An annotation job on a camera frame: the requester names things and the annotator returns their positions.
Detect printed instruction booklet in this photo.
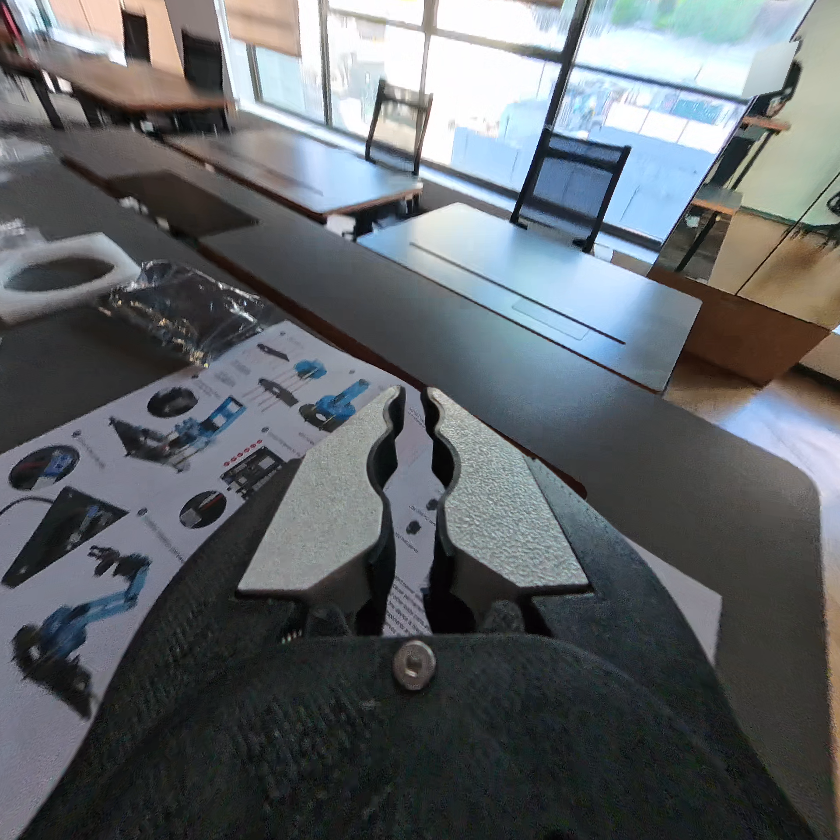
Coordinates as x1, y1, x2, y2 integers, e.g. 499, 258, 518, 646
0, 320, 723, 840

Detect large glass window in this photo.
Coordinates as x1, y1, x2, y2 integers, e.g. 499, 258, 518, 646
230, 0, 818, 247

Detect black mesh chair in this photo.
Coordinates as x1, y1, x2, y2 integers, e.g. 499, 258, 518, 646
512, 131, 631, 253
364, 79, 434, 175

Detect brown wooden desk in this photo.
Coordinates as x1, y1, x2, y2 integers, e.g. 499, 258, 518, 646
0, 46, 234, 129

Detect black office chair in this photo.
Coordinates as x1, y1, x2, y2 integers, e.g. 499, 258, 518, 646
180, 29, 227, 89

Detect beige roller blind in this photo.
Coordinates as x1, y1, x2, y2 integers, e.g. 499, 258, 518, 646
225, 0, 303, 58

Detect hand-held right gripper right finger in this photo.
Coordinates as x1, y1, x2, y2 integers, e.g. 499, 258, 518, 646
421, 386, 591, 635

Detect black cable tray lid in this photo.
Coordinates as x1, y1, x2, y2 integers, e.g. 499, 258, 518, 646
108, 171, 258, 238

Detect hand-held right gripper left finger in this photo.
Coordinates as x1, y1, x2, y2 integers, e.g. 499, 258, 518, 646
236, 385, 408, 635

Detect white foam square ring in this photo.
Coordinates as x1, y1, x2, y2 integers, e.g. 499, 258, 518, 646
0, 233, 142, 324

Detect black crinkled plastic bag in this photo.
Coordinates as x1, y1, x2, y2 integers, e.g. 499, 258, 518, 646
98, 259, 280, 368

